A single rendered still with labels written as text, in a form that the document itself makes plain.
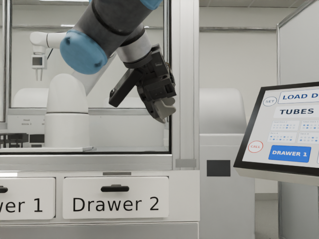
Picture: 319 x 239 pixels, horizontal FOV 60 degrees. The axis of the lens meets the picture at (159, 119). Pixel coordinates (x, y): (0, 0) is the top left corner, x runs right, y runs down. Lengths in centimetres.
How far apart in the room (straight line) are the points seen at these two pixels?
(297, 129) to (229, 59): 347
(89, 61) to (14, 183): 50
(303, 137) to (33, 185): 72
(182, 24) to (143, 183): 46
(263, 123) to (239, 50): 349
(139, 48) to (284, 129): 45
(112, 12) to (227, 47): 389
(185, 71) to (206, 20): 352
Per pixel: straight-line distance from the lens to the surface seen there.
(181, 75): 81
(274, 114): 86
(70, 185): 81
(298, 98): 88
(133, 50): 57
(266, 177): 77
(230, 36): 432
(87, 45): 44
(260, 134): 82
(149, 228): 84
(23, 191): 85
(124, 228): 84
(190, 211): 83
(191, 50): 83
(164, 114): 69
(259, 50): 439
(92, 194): 80
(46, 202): 84
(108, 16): 42
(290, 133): 80
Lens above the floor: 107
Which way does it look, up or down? 1 degrees up
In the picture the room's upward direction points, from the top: straight up
